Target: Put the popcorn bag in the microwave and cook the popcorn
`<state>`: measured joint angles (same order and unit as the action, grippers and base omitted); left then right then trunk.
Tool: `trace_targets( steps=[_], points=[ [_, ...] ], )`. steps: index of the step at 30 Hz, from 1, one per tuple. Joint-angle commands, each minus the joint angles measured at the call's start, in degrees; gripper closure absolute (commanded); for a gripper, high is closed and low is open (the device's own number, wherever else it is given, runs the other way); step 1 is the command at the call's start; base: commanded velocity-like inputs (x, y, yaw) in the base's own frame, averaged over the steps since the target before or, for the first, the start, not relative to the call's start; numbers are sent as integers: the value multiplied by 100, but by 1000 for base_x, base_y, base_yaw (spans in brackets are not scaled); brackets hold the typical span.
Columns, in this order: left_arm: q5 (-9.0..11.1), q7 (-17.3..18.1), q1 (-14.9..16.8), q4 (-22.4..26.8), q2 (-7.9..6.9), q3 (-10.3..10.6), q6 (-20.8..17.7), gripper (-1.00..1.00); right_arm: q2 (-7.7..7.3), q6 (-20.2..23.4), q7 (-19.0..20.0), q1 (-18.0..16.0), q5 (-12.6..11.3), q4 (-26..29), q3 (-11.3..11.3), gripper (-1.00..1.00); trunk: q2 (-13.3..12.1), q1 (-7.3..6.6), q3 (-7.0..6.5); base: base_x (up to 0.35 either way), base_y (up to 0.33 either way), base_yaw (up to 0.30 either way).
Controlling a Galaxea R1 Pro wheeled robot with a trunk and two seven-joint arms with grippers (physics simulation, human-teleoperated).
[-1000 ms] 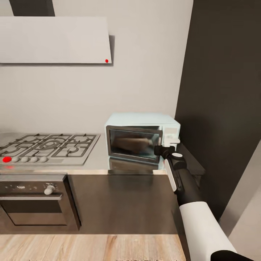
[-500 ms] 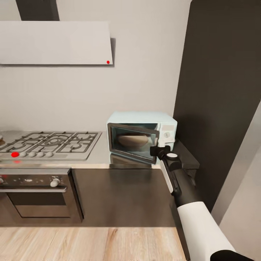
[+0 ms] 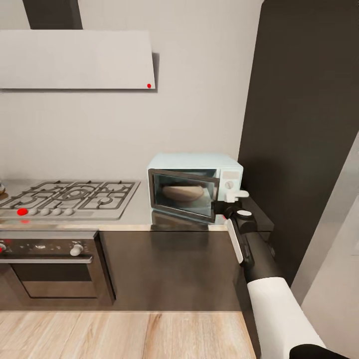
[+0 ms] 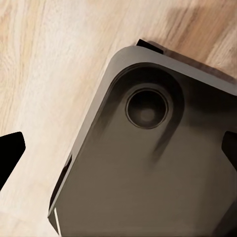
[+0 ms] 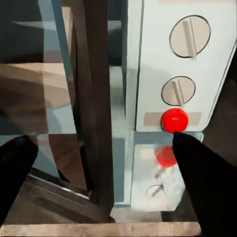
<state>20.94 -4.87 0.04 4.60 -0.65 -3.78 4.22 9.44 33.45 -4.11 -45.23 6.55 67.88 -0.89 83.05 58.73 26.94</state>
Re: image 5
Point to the microwave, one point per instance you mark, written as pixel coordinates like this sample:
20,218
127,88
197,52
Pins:
77,70

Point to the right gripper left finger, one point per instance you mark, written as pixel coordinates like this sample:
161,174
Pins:
16,159

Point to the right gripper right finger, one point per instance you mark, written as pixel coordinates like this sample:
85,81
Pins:
211,183

